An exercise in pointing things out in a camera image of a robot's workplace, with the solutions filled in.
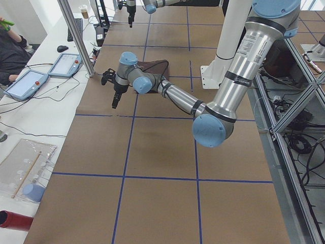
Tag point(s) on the right teach pendant tablet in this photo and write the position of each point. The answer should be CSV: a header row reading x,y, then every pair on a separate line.
x,y
66,65

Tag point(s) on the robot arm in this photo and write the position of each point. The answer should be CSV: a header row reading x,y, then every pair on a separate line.
x,y
150,7
249,30

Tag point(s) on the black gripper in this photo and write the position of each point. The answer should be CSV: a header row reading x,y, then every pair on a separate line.
x,y
118,89
130,10

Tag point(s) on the left teach pendant tablet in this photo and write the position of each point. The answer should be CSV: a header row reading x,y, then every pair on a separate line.
x,y
27,85

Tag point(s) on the seated person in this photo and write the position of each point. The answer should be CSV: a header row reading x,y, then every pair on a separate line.
x,y
14,56

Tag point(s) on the black computer mouse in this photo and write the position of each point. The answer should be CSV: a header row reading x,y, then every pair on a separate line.
x,y
62,48

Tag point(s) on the aluminium frame post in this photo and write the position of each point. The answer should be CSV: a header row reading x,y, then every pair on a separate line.
x,y
69,18

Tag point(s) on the wooden dowel stick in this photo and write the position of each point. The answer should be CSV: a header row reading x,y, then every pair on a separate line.
x,y
26,175

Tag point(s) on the red cylinder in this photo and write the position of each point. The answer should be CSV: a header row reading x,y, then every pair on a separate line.
x,y
15,221

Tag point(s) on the teach pendant tablet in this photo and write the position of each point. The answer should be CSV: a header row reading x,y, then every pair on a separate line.
x,y
27,85
66,65

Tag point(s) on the blue plastic cap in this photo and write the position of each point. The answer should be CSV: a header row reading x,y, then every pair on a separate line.
x,y
34,192

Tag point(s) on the dark brown t-shirt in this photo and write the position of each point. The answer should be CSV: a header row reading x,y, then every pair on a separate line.
x,y
158,67

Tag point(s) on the clear plastic bag sheet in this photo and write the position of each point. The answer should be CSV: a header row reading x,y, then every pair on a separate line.
x,y
14,166

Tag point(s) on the aluminium frame rack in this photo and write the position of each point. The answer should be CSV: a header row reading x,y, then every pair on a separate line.
x,y
288,105

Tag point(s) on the paper coffee cup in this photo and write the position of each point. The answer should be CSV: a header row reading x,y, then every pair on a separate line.
x,y
84,11

